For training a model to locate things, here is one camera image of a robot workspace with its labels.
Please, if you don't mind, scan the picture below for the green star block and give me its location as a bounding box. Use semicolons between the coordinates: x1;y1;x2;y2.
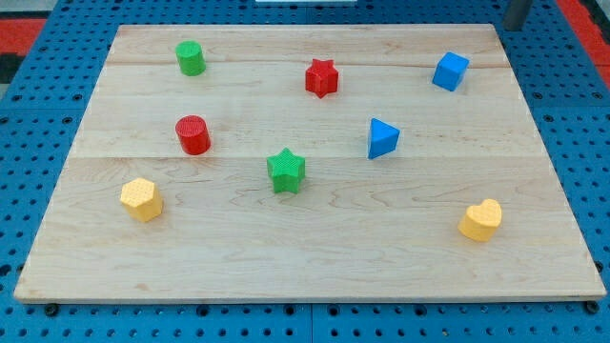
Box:
267;148;306;193

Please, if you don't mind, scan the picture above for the red star block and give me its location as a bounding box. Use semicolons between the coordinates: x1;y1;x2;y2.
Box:
305;59;339;98

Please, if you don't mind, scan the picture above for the blue cube block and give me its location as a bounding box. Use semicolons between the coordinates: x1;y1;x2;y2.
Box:
432;51;470;91

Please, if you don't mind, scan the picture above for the wooden board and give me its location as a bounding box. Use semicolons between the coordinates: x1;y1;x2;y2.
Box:
14;24;606;304

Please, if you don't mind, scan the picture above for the blue triangle block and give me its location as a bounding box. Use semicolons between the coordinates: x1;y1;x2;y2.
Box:
367;118;400;159

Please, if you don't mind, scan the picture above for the red cylinder block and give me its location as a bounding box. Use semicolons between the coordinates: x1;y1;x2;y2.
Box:
174;115;211;155

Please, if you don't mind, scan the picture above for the green cylinder block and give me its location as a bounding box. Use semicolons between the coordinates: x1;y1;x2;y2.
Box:
175;40;206;76

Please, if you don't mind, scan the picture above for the yellow hexagon block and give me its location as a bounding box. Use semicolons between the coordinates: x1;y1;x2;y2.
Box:
120;178;163;223

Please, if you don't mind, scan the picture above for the yellow heart block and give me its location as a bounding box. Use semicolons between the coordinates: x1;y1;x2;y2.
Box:
457;199;502;242

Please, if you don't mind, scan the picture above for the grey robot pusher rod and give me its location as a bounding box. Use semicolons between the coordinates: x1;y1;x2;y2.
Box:
501;0;533;31

